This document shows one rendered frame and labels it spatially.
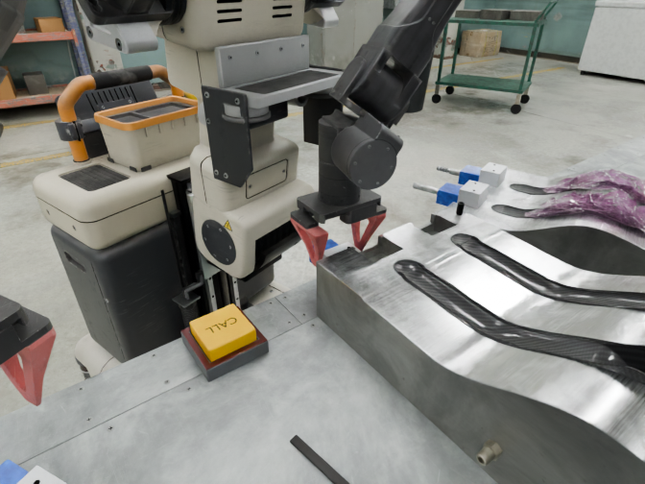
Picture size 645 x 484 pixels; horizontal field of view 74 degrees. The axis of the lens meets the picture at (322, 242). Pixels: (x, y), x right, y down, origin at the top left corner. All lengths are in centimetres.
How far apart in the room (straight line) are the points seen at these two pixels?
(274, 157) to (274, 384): 51
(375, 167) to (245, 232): 41
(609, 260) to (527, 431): 37
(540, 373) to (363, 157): 26
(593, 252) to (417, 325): 34
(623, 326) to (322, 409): 30
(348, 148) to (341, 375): 26
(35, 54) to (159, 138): 468
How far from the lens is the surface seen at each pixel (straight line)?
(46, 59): 573
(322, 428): 48
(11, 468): 48
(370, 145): 46
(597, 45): 748
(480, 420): 43
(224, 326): 53
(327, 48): 630
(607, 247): 71
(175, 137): 111
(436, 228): 67
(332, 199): 56
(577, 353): 44
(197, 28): 74
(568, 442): 39
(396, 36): 53
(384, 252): 60
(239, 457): 47
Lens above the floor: 119
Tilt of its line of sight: 32 degrees down
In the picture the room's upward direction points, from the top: straight up
